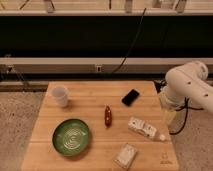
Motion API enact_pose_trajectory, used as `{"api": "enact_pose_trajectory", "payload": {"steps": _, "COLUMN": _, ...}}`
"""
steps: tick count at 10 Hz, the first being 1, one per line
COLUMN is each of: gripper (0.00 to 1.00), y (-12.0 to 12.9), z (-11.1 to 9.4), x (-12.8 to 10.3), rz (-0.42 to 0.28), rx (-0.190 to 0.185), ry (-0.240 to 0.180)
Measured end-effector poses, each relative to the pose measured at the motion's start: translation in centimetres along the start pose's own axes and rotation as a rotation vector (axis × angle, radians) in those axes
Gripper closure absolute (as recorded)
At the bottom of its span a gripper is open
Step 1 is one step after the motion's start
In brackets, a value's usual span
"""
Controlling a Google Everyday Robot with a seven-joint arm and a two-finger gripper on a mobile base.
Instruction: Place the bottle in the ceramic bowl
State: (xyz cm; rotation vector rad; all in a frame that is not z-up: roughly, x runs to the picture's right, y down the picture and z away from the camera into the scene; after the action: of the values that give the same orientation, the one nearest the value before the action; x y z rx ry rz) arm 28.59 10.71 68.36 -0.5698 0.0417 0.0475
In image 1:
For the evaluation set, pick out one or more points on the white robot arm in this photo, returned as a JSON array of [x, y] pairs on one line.
[[187, 81]]

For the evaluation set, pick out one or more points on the clear plastic wrapped packet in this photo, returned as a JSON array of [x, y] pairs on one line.
[[126, 156]]

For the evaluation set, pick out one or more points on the white wall outlet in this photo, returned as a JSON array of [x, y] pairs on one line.
[[99, 69]]

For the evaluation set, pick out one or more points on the small red sauce bottle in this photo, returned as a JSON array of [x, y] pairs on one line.
[[108, 116]]

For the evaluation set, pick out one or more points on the black smartphone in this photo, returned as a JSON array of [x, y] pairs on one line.
[[130, 97]]

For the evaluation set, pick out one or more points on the white plastic cup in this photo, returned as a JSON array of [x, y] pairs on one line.
[[60, 96]]

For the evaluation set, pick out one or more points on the grey horizontal rail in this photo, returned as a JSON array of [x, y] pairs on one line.
[[89, 65]]

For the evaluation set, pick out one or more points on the green ceramic bowl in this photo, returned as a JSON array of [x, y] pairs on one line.
[[71, 137]]

